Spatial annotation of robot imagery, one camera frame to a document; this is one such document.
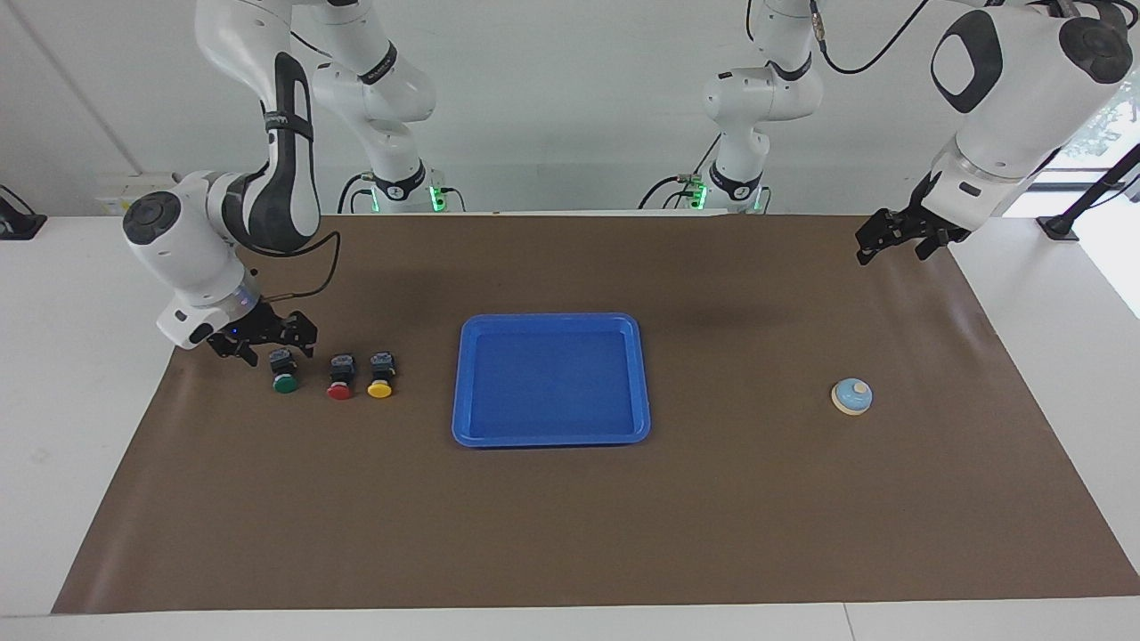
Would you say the blue desk bell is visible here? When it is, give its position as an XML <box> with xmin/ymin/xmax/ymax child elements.
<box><xmin>831</xmin><ymin>377</ymin><xmax>874</xmax><ymax>418</ymax></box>

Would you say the blue plastic tray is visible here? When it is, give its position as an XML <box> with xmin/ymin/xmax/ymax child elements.
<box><xmin>451</xmin><ymin>312</ymin><xmax>652</xmax><ymax>449</ymax></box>

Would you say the black stand with foot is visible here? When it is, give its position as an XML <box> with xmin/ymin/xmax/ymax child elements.
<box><xmin>1036</xmin><ymin>142</ymin><xmax>1140</xmax><ymax>243</ymax></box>

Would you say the black table clamp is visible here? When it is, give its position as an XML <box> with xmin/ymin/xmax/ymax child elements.
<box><xmin>0</xmin><ymin>184</ymin><xmax>47</xmax><ymax>241</ymax></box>

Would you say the brown table mat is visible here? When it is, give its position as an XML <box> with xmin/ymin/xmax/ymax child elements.
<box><xmin>51</xmin><ymin>212</ymin><xmax>1140</xmax><ymax>615</ymax></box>

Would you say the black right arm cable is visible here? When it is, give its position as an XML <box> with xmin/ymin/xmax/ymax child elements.
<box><xmin>254</xmin><ymin>230</ymin><xmax>342</xmax><ymax>300</ymax></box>

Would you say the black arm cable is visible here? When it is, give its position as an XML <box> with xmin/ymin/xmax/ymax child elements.
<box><xmin>254</xmin><ymin>230</ymin><xmax>342</xmax><ymax>300</ymax></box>
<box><xmin>810</xmin><ymin>0</ymin><xmax>932</xmax><ymax>76</ymax></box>

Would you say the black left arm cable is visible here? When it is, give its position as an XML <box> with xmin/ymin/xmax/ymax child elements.
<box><xmin>810</xmin><ymin>0</ymin><xmax>932</xmax><ymax>76</ymax></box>

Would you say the black base cable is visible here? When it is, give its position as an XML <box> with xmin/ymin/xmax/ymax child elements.
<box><xmin>338</xmin><ymin>171</ymin><xmax>377</xmax><ymax>215</ymax></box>
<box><xmin>638</xmin><ymin>134</ymin><xmax>722</xmax><ymax>211</ymax></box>

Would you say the white wall power socket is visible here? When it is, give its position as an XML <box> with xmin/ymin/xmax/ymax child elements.
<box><xmin>96</xmin><ymin>174</ymin><xmax>183</xmax><ymax>216</ymax></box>

